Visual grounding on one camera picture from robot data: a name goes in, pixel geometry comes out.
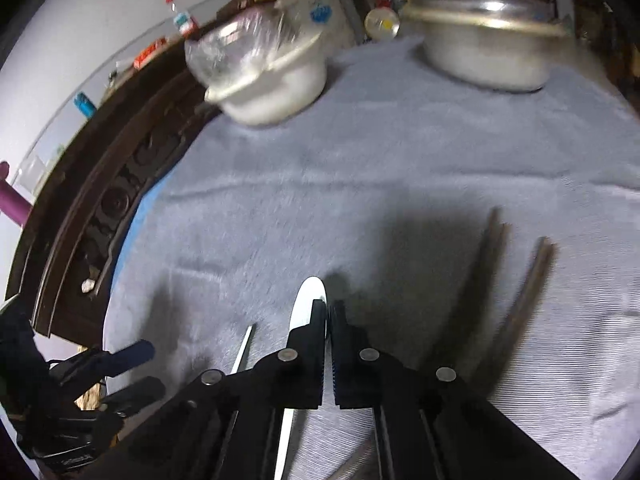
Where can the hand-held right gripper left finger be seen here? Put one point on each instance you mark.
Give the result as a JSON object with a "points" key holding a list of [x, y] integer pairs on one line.
{"points": [[307, 360]]}

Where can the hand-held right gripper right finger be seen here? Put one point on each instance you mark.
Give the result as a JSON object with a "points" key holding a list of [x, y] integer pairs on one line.
{"points": [[345, 360]]}

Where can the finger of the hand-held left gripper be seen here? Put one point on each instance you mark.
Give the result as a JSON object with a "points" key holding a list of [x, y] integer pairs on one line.
{"points": [[132, 353], [142, 391]]}

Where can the white ceramic spoon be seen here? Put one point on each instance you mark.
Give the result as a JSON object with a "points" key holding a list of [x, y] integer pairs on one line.
{"points": [[306, 305]]}

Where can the thin white utensil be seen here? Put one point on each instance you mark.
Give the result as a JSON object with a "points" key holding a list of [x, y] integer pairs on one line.
{"points": [[243, 350]]}

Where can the grey metal utensil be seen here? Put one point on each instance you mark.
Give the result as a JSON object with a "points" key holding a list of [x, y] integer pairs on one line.
{"points": [[352, 465]]}

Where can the blue cloth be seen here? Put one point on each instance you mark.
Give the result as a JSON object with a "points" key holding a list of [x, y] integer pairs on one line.
{"points": [[137, 220]]}

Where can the carved dark wooden furniture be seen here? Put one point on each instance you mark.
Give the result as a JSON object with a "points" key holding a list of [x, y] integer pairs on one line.
{"points": [[100, 175]]}

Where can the grey cloth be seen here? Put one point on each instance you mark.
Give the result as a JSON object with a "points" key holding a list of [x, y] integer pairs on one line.
{"points": [[375, 170]]}

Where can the purple object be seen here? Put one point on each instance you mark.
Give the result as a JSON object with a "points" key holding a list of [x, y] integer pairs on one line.
{"points": [[12, 200]]}

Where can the small blue object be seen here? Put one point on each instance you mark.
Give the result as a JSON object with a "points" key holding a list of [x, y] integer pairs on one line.
{"points": [[85, 104]]}

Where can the white ceramic pot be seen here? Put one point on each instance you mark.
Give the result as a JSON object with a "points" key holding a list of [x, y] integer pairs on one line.
{"points": [[280, 95]]}

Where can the red box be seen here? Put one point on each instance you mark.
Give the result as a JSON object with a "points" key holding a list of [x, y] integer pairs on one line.
{"points": [[150, 53]]}

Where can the clear plastic bag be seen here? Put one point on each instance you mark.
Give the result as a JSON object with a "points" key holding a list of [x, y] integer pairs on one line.
{"points": [[225, 45]]}

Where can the grey metal pot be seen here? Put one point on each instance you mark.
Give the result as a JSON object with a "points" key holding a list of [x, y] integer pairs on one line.
{"points": [[480, 60]]}

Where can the plastic bottle with red cap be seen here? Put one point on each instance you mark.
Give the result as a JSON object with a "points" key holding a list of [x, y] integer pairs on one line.
{"points": [[182, 20]]}

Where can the white bucket with blue print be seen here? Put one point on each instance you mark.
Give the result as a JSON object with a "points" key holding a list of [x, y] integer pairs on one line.
{"points": [[325, 15]]}

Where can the metal pot lid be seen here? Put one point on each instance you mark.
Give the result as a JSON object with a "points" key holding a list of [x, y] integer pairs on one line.
{"points": [[480, 10]]}

